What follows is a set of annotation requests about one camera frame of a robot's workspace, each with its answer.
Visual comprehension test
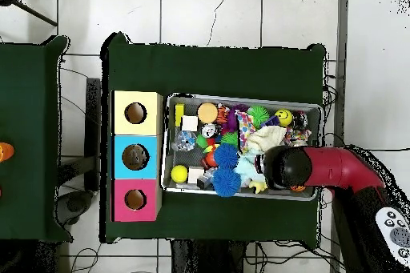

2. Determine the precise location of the clear plastic packet blue label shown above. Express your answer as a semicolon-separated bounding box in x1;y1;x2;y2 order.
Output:
174;130;198;152

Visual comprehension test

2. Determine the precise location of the blue fuzzy toy with eyes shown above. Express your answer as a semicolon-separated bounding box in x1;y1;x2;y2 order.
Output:
211;168;243;198

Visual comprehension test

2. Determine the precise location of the clear mesh bin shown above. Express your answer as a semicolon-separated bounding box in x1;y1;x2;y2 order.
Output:
161;95;324;203

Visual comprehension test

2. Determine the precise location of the wooden box with three holes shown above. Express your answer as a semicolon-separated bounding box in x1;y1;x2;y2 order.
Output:
111;90;164;223

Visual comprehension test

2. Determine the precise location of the purple spiky ball with eyes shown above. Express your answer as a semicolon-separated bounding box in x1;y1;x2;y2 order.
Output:
221;107;241;133

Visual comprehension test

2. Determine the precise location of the polka dot cloth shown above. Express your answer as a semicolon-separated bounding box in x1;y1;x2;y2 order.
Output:
236;110;257;152

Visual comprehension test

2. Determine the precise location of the plain yellow ball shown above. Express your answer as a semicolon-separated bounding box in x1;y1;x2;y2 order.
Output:
170;164;190;184

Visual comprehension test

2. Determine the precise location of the mint green knitted cloth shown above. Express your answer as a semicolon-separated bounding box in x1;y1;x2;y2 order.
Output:
234;154;265;182

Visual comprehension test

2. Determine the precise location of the green spiky ball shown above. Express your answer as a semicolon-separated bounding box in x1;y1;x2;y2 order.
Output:
248;105;271;126

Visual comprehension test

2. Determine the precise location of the cream knitted cloth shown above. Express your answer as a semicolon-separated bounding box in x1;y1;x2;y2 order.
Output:
246;125;288;156

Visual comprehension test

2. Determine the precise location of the yellow smiley ball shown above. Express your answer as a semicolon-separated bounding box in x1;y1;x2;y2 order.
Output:
275;108;295;127

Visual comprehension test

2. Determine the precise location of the green cloth side table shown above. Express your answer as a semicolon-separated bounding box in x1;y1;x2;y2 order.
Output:
0;35;70;242

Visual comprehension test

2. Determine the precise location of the small orange object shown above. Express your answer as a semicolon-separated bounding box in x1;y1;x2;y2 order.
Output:
0;143;15;163

